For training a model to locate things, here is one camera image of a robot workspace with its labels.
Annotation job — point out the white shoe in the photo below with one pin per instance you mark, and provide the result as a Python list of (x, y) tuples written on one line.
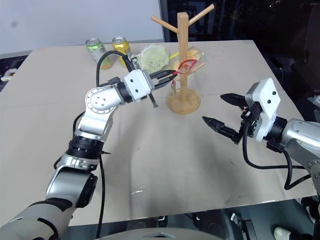
[(282, 233)]

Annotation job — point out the yellow drink can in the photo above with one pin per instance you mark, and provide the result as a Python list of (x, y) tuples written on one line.
[(122, 47)]

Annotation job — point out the green snack in clear bag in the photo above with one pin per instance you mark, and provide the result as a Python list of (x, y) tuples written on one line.
[(153, 58)]

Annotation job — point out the wooden tree stand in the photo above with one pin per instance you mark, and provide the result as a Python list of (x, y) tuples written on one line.
[(183, 82)]

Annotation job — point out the small white object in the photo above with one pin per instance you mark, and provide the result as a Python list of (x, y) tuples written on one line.
[(8, 75)]

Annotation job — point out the green drink can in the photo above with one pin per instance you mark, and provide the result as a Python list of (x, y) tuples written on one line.
[(96, 50)]

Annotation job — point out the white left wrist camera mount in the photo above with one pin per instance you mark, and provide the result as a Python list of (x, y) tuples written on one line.
[(136, 83)]

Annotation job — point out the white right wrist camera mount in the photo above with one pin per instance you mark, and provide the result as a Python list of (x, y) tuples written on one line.
[(267, 100)]

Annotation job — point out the yellow stick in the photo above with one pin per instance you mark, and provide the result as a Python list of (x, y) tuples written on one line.
[(174, 55)]

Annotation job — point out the clear bag with yellow snacks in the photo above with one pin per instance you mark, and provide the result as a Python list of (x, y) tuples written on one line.
[(196, 55)]

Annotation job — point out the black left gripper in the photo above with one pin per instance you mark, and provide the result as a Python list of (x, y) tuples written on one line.
[(155, 83)]

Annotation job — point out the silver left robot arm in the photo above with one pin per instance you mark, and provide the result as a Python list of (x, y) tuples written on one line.
[(100, 100)]

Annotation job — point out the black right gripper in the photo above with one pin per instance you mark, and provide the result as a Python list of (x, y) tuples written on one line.
[(251, 120)]

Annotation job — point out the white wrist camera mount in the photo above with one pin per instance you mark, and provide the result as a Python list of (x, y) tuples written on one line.
[(136, 83), (267, 100)]

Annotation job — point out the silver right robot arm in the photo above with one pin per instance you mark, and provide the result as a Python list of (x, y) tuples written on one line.
[(300, 140)]

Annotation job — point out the dark rounded robot body shape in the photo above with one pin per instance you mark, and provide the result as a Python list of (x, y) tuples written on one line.
[(155, 235)]

